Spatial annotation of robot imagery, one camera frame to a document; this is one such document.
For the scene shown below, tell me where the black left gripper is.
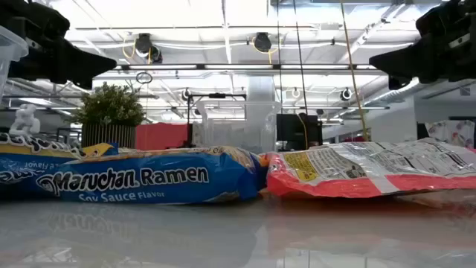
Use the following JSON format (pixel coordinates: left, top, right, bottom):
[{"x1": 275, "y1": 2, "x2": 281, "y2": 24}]
[{"x1": 0, "y1": 0, "x2": 118, "y2": 90}]

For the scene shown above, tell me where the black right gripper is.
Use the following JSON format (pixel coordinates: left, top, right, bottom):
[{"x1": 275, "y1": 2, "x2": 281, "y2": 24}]
[{"x1": 369, "y1": 0, "x2": 476, "y2": 90}]

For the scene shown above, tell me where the blue soy sauce ramen packet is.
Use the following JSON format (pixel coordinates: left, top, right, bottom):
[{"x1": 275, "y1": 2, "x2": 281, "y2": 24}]
[
  {"x1": 0, "y1": 132, "x2": 120, "y2": 200},
  {"x1": 35, "y1": 144, "x2": 268, "y2": 205}
]

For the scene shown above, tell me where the orange-red ramen packet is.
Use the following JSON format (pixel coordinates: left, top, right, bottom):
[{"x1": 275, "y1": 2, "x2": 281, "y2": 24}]
[{"x1": 266, "y1": 138, "x2": 476, "y2": 199}]

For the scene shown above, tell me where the green plant in ribbed pot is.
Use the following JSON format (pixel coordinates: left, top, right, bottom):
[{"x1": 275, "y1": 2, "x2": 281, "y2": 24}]
[{"x1": 70, "y1": 81, "x2": 148, "y2": 149}]

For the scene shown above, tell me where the white figure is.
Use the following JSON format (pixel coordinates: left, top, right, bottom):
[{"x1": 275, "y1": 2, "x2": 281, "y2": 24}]
[{"x1": 7, "y1": 103, "x2": 41, "y2": 137}]

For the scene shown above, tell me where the clear plastic bin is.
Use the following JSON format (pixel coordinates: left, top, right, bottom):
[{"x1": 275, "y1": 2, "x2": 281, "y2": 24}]
[
  {"x1": 196, "y1": 100, "x2": 283, "y2": 154},
  {"x1": 0, "y1": 25, "x2": 30, "y2": 100}
]

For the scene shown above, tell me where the floral cloth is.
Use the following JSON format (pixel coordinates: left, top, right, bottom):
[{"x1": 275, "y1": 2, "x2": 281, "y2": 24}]
[{"x1": 425, "y1": 119, "x2": 476, "y2": 150}]

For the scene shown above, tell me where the red panel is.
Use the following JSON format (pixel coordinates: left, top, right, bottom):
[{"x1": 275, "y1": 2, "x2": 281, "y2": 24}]
[{"x1": 135, "y1": 122, "x2": 190, "y2": 151}]

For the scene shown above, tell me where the silver ventilation duct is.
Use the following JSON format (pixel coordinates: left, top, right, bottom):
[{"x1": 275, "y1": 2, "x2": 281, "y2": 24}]
[{"x1": 366, "y1": 80, "x2": 421, "y2": 107}]

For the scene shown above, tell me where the yellow cable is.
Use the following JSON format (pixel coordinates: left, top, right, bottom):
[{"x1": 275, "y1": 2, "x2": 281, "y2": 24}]
[{"x1": 340, "y1": 0, "x2": 370, "y2": 141}]

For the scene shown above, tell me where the thin black cable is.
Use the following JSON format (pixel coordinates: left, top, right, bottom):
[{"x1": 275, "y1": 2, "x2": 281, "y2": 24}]
[{"x1": 275, "y1": 0, "x2": 282, "y2": 115}]

